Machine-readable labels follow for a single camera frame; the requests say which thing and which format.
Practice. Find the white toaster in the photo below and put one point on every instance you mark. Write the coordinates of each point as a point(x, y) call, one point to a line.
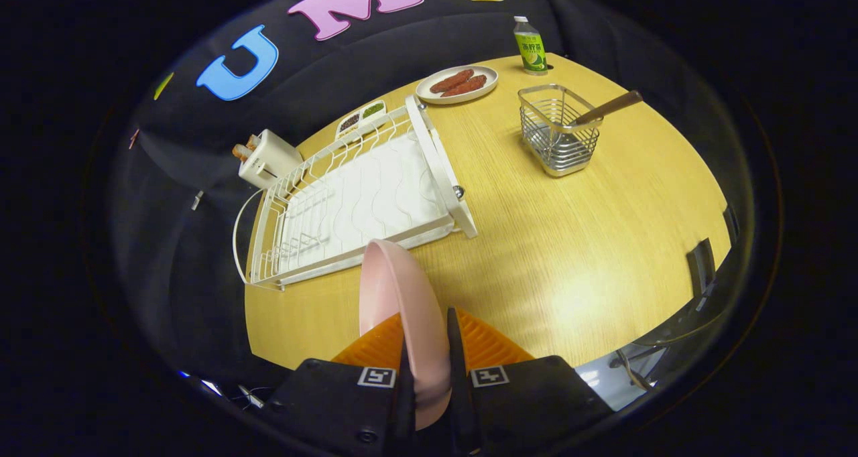
point(271, 162)

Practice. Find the green label drink bottle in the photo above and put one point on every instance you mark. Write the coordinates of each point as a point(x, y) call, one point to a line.
point(531, 48)

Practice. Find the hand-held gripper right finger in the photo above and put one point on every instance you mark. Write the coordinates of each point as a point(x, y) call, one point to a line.
point(459, 376)

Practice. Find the white divided condiment dish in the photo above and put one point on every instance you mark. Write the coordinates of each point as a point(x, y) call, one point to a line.
point(349, 122)

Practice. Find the toasted bread slice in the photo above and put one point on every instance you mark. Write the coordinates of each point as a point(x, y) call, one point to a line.
point(253, 142)
point(240, 152)

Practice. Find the pink clip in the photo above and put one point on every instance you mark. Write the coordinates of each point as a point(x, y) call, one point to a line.
point(134, 139)

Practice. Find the brown sausage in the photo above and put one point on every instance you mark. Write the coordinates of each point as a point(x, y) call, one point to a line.
point(464, 86)
point(450, 81)

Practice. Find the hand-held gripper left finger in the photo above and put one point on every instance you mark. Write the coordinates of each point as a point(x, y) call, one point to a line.
point(335, 403)

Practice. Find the black backdrop cloth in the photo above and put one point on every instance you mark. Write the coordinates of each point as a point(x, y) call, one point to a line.
point(201, 162)

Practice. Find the white oval plate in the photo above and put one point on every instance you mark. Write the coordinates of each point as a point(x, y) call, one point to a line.
point(486, 82)

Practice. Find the white clip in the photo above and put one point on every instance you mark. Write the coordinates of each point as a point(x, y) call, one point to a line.
point(197, 200)

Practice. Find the pink plate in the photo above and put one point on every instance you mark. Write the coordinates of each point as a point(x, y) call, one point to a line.
point(402, 289)

